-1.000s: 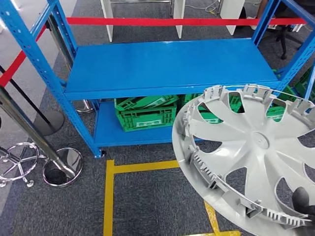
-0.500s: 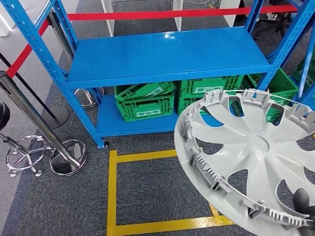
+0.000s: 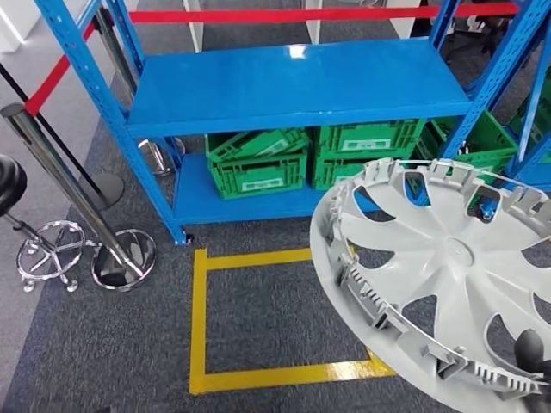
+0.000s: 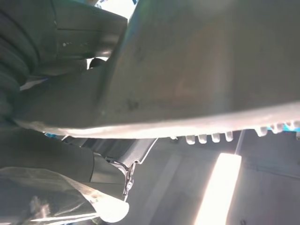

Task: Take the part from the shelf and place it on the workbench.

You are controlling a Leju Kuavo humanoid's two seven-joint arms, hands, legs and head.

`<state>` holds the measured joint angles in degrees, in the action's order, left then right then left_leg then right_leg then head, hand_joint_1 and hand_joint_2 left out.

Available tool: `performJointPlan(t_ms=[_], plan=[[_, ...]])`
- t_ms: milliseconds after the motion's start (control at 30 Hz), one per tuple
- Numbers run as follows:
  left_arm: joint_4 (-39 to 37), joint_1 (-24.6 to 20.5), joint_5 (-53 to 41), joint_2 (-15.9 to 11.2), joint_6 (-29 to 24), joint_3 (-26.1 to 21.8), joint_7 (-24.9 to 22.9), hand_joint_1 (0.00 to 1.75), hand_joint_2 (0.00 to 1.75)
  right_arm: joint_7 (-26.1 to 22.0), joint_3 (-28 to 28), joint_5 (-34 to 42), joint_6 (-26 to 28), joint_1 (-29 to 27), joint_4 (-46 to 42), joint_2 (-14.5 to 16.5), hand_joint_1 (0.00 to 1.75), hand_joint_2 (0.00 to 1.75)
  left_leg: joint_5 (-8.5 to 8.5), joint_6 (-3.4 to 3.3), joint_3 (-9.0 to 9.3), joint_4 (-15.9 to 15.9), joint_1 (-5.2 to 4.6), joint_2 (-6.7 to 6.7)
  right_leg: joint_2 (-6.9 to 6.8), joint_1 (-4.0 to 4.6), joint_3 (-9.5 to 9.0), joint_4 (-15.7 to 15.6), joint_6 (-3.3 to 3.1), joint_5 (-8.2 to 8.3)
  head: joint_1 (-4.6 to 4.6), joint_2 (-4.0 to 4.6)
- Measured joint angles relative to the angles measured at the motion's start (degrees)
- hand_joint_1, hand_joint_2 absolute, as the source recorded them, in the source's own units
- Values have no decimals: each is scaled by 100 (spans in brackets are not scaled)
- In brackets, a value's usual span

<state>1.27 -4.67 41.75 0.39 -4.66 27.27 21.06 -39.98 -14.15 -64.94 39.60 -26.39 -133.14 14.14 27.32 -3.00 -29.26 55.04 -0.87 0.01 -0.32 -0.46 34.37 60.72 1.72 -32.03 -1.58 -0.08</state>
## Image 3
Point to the black post barrier stanchion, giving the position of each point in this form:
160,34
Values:
105,191

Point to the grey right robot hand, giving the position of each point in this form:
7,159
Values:
530,350

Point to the grey plastic wheel hubcap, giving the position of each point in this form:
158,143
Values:
456,251

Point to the white desk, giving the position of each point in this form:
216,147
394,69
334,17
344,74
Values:
195,37

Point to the white low cabinet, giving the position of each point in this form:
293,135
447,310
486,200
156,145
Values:
15,20

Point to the black stool chrome base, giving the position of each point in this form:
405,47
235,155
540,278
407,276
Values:
8,182

